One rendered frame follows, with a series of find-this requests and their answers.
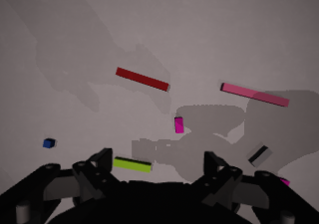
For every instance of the small magenta block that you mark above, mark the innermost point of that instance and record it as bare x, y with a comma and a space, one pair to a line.
178, 124
284, 180

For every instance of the pink rod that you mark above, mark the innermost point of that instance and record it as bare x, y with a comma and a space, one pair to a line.
254, 95

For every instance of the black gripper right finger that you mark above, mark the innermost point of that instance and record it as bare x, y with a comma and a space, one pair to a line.
219, 180

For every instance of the dark red rod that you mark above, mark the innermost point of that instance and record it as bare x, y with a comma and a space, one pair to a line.
141, 79

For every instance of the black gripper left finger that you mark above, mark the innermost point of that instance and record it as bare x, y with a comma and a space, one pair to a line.
24, 203

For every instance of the small blue cube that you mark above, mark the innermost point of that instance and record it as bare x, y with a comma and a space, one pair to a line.
49, 142

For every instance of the lime green rod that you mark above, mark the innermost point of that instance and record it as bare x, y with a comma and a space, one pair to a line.
132, 164

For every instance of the grey rod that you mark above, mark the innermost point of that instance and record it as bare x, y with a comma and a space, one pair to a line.
261, 155

